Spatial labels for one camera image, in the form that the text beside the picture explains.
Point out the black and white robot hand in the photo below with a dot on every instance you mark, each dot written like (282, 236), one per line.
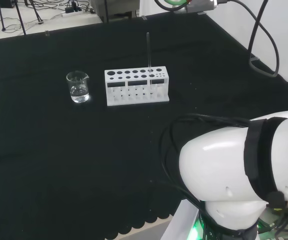
(201, 5)

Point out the clear glass rod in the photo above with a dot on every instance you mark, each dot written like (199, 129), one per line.
(149, 57)

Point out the black bench cloth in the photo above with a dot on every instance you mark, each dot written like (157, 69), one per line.
(58, 150)

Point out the clear glass beaker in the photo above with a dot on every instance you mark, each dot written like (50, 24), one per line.
(78, 96)

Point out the white test tube rack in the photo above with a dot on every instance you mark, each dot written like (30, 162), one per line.
(136, 82)

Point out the small cloth clamp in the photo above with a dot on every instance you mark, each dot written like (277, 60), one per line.
(46, 33)
(201, 12)
(144, 18)

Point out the dark grey box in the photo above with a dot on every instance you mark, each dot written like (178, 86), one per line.
(113, 8)

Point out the black tripod leg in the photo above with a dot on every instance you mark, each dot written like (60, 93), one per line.
(20, 20)
(36, 12)
(1, 17)

